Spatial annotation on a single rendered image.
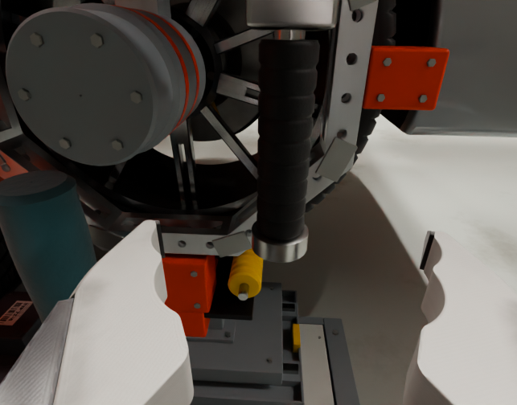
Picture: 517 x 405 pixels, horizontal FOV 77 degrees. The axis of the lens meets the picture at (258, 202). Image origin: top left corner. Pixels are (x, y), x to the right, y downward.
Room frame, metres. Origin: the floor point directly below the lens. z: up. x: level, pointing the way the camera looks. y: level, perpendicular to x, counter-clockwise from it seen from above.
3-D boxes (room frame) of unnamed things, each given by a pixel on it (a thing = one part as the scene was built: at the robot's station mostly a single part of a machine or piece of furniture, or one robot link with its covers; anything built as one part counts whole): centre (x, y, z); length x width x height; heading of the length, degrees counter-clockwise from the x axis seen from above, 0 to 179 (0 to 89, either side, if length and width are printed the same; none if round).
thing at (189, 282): (0.49, 0.14, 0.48); 0.16 x 0.12 x 0.17; 177
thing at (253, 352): (0.63, 0.13, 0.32); 0.40 x 0.30 x 0.28; 87
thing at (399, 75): (0.45, -0.17, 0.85); 0.09 x 0.08 x 0.07; 87
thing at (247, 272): (0.55, 0.02, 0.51); 0.29 x 0.06 x 0.06; 177
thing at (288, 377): (0.63, 0.13, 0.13); 0.50 x 0.36 x 0.10; 87
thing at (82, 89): (0.38, 0.14, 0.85); 0.21 x 0.14 x 0.14; 177
